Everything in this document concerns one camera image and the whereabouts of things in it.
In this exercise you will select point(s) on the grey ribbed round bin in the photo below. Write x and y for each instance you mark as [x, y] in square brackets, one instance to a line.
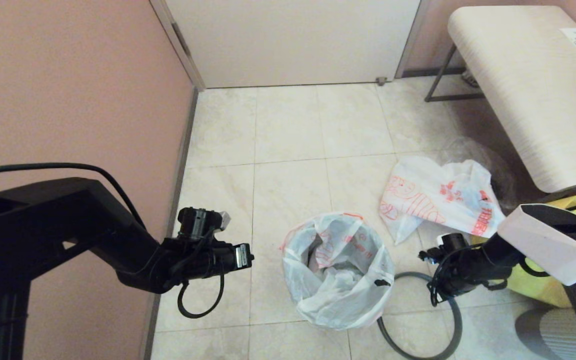
[553, 335]

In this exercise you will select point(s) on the metal door stopper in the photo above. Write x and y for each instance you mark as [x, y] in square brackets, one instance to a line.
[381, 80]

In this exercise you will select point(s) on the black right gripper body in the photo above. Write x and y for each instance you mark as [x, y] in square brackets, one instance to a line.
[438, 285]

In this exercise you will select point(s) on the white plastic bag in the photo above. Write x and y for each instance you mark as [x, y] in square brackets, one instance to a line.
[338, 270]

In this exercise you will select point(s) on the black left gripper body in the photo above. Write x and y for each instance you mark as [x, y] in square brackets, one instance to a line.
[238, 256]

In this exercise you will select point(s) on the cream bench black legs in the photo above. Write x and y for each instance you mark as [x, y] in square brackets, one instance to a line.
[518, 75]

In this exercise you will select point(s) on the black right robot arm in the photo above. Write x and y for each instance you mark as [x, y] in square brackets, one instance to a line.
[533, 250]

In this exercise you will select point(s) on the white door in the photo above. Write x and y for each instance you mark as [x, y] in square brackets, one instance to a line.
[293, 40]

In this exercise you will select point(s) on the yellow non-woven tote bag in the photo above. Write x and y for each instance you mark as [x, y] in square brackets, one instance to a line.
[543, 285]

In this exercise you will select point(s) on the white bag with orange print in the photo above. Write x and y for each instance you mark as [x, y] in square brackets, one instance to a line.
[438, 195]

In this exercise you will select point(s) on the small dark object under bench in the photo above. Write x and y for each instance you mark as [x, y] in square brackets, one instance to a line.
[470, 77]

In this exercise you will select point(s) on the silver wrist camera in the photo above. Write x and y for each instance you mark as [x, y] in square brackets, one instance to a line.
[224, 220]

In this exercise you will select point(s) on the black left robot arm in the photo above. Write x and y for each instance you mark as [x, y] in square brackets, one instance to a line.
[68, 230]

